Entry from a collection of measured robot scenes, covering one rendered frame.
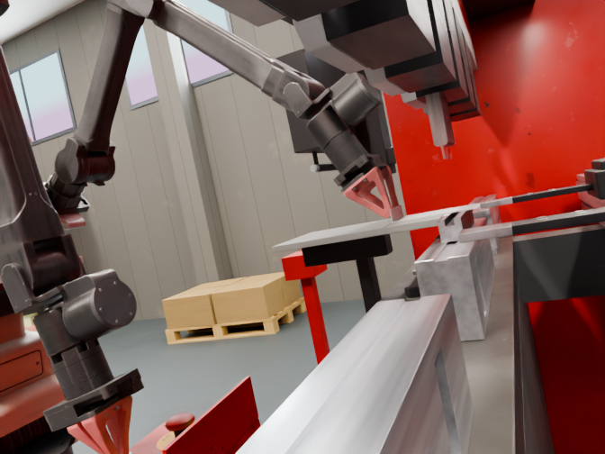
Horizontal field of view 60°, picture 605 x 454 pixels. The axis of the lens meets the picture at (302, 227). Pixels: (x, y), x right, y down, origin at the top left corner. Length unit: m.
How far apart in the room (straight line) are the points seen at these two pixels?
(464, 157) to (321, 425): 1.49
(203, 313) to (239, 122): 2.07
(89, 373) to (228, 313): 4.07
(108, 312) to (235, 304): 4.06
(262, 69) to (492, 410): 0.67
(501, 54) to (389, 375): 1.49
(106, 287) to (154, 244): 5.95
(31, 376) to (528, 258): 1.08
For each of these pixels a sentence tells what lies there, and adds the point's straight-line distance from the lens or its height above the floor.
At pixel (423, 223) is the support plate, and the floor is 1.00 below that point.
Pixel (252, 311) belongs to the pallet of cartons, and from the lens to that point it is 4.60.
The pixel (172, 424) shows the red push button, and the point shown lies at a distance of 0.76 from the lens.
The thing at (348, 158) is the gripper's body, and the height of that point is 1.11.
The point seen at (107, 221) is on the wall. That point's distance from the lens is 7.08.
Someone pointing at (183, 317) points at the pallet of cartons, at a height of 0.23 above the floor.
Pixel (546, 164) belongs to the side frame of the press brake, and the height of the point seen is 1.02.
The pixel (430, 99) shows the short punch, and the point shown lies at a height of 1.17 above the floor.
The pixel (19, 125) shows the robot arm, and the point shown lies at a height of 1.22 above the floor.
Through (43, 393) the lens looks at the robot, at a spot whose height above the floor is 0.79.
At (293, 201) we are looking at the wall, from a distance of 5.38.
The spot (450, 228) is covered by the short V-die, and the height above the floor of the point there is 0.99.
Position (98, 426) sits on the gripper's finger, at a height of 0.86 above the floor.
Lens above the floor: 1.06
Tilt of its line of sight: 3 degrees down
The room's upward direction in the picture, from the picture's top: 11 degrees counter-clockwise
